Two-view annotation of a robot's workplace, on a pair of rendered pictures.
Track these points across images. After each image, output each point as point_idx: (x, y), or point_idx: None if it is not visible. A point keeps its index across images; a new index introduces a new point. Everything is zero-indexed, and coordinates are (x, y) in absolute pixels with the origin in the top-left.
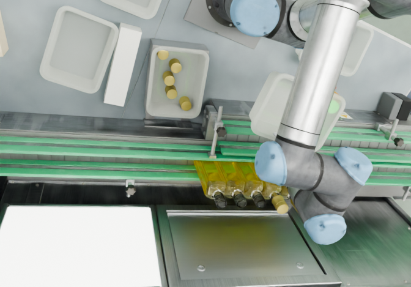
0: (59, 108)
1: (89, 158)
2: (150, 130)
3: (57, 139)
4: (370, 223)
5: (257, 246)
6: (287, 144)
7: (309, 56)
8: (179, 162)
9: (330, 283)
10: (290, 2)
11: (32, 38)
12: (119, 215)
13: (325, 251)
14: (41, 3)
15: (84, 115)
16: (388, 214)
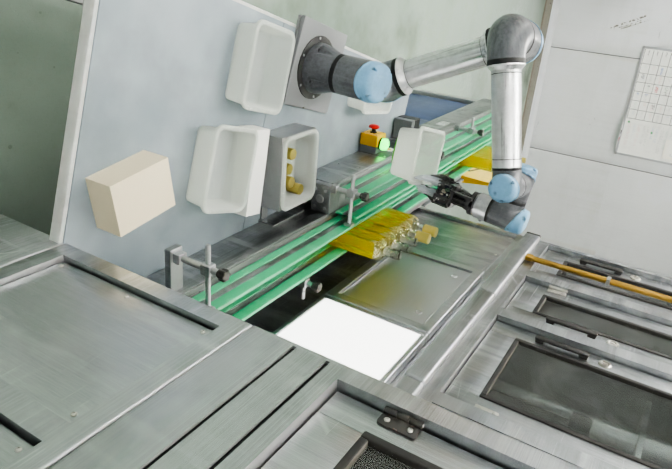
0: (195, 244)
1: None
2: (283, 227)
3: (238, 272)
4: None
5: (420, 280)
6: (512, 171)
7: (508, 109)
8: None
9: (480, 275)
10: (386, 65)
11: (172, 174)
12: (319, 315)
13: None
14: (179, 131)
15: (215, 241)
16: (434, 219)
